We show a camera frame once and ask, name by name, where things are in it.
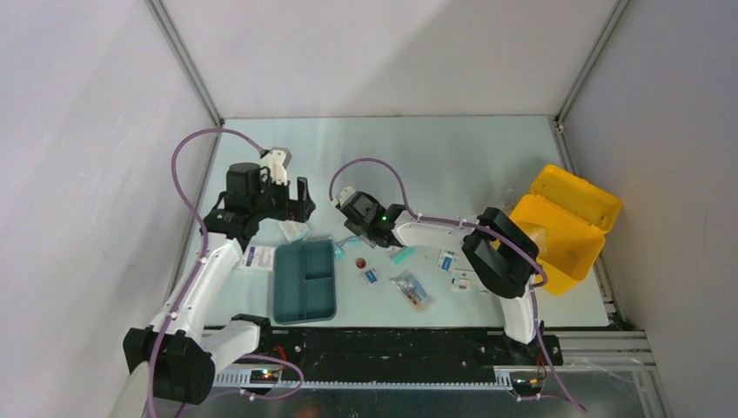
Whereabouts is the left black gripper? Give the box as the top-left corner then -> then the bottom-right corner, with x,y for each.
251,172 -> 315,223

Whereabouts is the zip bag of bandages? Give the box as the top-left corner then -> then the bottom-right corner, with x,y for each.
278,220 -> 311,243

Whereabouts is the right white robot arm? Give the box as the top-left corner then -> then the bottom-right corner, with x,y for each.
330,187 -> 548,364

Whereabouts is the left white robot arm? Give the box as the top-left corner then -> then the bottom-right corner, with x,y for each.
123,163 -> 316,410

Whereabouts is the white medicine box blue label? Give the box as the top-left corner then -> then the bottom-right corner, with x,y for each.
237,246 -> 276,272

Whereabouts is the yellow medicine kit box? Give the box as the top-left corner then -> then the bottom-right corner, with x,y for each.
510,165 -> 622,296

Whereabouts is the twisted teal wrapper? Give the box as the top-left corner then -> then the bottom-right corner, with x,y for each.
328,236 -> 363,260

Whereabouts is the teal divided plastic tray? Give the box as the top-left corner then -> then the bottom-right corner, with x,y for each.
272,239 -> 337,325

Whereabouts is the cotton swabs bag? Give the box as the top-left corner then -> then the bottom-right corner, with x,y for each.
390,270 -> 432,312

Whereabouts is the white flat labelled packet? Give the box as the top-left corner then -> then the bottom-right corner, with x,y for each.
451,269 -> 489,293

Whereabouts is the small clear plastic bottle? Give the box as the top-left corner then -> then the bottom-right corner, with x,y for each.
500,185 -> 518,212

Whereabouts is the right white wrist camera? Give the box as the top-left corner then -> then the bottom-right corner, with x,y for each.
330,186 -> 357,209

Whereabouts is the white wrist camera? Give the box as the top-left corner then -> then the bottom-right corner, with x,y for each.
260,147 -> 292,185
330,186 -> 357,209

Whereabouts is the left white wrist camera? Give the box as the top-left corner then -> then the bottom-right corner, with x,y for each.
260,147 -> 292,185

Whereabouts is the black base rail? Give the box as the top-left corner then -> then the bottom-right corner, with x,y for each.
252,324 -> 563,385

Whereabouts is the grey slotted cable duct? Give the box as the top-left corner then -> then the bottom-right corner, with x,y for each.
213,368 -> 514,390

